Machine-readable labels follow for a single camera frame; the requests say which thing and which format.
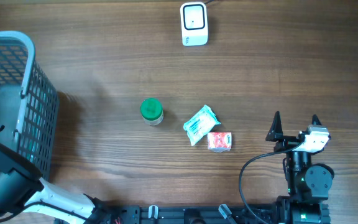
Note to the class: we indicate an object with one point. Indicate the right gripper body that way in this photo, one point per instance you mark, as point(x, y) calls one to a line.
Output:
point(287, 141)

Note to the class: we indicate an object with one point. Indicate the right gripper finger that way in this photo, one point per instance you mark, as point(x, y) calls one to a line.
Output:
point(315, 120)
point(275, 132)

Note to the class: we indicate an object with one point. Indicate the red tissue pack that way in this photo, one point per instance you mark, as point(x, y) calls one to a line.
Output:
point(219, 141)

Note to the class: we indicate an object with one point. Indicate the teal wet wipes pack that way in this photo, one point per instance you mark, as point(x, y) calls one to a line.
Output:
point(200, 124)

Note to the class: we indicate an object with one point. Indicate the green lid jar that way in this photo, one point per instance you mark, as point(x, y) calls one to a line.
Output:
point(152, 111)

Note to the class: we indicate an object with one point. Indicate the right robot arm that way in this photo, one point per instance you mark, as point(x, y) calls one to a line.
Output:
point(308, 183)

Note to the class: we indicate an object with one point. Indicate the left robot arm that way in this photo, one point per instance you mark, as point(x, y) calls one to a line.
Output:
point(22, 190)

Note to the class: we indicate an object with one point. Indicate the white barcode scanner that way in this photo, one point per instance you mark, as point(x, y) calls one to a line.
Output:
point(194, 24)

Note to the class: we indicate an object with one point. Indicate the grey plastic mesh basket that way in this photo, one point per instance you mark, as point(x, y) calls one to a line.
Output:
point(28, 102)

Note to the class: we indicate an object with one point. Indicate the black mounting rail base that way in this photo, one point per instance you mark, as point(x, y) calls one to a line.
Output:
point(270, 213)

